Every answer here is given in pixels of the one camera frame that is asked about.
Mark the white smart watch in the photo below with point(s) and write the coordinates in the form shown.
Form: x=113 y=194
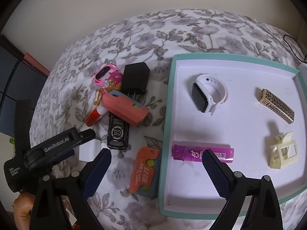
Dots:
x=208 y=93

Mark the cream hair claw clip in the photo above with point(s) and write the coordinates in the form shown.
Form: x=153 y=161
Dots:
x=284 y=152

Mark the white power strip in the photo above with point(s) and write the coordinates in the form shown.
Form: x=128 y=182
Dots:
x=303 y=70

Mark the floral white blanket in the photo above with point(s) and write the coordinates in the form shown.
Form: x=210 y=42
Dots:
x=69 y=92

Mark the purple lighter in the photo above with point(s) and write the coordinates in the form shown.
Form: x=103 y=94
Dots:
x=194 y=153

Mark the white charger cube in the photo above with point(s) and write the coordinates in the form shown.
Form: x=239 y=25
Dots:
x=89 y=150

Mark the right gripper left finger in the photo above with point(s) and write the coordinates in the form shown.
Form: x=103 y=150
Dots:
x=48 y=210

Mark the operator left hand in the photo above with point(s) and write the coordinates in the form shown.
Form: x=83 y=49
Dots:
x=22 y=207

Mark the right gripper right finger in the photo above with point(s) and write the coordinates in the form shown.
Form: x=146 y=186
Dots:
x=263 y=211

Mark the small orange utility knife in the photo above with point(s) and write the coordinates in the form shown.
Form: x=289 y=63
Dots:
x=145 y=175

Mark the pink puppy toy figure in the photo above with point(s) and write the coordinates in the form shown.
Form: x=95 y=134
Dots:
x=114 y=82

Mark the teal white box tray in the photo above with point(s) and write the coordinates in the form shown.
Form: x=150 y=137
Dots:
x=241 y=122

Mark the dark cabinet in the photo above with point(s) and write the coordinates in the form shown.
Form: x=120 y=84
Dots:
x=20 y=80

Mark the black toy car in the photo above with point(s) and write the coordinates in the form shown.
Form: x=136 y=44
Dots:
x=118 y=133

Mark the pink smart band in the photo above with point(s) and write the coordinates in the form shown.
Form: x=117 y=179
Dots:
x=103 y=74

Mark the black power adapter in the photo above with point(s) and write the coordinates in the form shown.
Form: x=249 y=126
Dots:
x=135 y=79

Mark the orange glue bottle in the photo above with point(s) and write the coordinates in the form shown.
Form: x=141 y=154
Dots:
x=95 y=115

